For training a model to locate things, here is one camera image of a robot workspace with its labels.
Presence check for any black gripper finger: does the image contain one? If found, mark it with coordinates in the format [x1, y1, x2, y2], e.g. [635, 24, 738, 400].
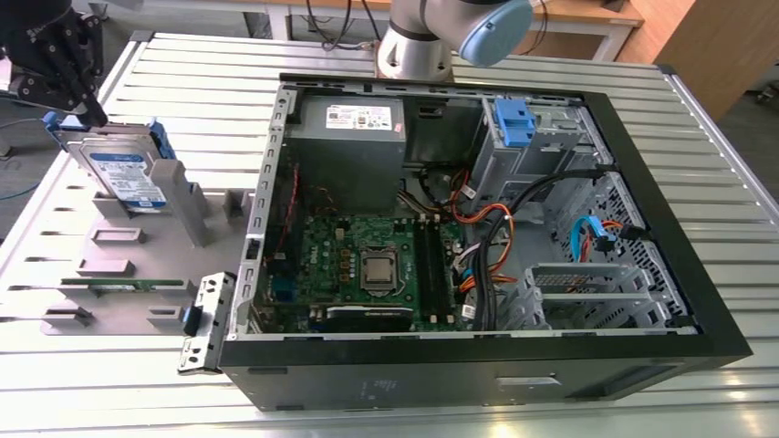
[15, 72, 77, 113]
[51, 34, 109, 129]

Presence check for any hard disk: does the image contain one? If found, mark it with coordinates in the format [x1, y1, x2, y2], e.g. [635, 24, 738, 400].
[40, 115, 179, 218]

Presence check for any blue data wire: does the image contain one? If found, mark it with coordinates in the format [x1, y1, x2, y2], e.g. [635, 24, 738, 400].
[571, 214, 612, 266]

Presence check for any orange and black power wire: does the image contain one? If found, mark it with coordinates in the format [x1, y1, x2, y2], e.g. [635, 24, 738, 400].
[587, 220, 647, 255]

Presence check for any metal disk bay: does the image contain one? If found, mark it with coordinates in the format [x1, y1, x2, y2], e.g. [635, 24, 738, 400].
[495, 262, 692, 330]

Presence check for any grey parts rack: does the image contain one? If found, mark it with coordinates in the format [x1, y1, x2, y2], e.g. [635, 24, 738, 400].
[36, 157, 257, 338]

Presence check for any green RAM stick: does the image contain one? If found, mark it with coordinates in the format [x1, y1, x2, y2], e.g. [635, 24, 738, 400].
[60, 276, 187, 292]

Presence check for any grey power supply unit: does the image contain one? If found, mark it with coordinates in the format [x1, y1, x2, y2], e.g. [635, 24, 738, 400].
[285, 95, 408, 211]

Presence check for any green motherboard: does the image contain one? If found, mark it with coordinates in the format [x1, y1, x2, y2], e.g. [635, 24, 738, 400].
[253, 213, 471, 333]

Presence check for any CPU socket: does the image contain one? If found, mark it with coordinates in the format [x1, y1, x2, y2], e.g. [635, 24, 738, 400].
[355, 245, 408, 293]

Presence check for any silver CPU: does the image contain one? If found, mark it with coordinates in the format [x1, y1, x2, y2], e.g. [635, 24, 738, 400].
[363, 255, 400, 282]

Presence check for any black graphics card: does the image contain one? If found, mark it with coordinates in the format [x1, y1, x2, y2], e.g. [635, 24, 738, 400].
[307, 304, 415, 333]

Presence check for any black RAM slot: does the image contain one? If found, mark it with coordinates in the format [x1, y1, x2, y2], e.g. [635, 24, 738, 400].
[416, 214, 436, 321]
[431, 214, 455, 321]

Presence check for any blue plastic drive latch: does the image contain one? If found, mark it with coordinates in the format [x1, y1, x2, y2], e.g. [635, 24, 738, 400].
[494, 98, 538, 148]

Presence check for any metal optical drive cage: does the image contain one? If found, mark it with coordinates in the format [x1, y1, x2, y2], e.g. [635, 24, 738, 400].
[471, 95, 614, 197]

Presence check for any black PC case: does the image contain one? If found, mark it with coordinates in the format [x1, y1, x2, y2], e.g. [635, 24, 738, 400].
[216, 71, 756, 412]

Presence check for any wooden desk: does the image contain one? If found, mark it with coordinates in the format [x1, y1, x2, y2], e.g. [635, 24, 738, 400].
[544, 0, 647, 63]

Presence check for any wooden cabinet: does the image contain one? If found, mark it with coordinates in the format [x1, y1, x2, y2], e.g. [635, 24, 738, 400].
[618, 0, 779, 122]

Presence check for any black chair caster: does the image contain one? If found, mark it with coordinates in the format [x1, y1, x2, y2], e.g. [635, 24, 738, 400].
[744, 77, 779, 106]

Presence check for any white metal desk frame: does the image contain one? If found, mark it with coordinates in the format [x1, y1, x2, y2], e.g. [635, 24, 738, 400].
[88, 0, 293, 42]

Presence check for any thin red wire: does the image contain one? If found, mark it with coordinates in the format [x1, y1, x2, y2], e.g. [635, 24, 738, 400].
[272, 162, 303, 261]

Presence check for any metal expansion slot bracket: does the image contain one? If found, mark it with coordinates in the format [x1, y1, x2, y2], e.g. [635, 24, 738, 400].
[175, 271, 239, 376]

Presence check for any orange wire bundle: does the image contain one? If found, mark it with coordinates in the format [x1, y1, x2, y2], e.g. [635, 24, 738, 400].
[451, 171, 518, 296]

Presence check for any thick black case cable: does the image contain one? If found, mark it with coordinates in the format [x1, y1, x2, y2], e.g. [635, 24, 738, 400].
[474, 168, 616, 330]

